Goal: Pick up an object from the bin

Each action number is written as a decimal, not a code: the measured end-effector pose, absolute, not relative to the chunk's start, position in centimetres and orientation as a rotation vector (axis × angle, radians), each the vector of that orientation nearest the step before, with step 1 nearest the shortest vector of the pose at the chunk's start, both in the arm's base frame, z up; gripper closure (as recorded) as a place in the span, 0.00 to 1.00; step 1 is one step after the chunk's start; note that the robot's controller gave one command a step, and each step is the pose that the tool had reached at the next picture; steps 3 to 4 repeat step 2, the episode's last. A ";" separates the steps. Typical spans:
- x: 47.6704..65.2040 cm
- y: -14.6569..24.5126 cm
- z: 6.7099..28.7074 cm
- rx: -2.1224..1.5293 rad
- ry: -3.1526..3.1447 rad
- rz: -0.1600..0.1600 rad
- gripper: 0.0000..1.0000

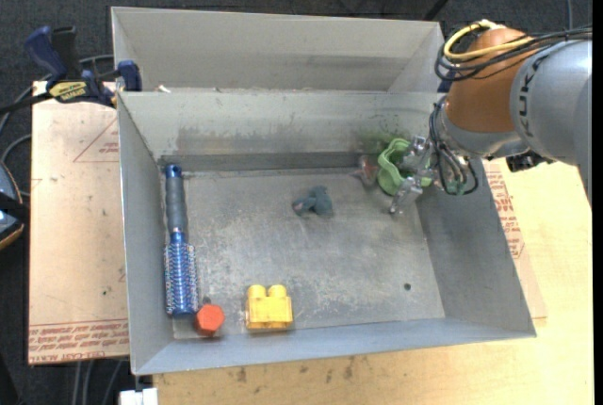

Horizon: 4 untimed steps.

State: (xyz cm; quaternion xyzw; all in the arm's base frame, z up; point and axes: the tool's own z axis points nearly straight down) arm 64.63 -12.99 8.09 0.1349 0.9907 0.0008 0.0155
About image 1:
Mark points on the small red toy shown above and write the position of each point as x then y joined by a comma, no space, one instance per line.
366,170

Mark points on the dark green toy animal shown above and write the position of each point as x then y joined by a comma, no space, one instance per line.
316,201

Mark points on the brown cardboard board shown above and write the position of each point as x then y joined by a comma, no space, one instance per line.
70,229

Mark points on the orange hexagonal block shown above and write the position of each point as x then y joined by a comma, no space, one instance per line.
209,319

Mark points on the yellow toy building brick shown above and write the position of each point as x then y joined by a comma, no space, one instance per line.
268,309

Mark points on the blue round hairbrush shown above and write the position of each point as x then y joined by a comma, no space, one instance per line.
178,229

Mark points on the light green plastic toy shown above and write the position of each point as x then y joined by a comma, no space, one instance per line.
388,174

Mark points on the grey metal bin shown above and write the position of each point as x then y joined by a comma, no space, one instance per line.
306,252

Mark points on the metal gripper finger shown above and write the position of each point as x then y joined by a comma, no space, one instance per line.
415,151
407,192

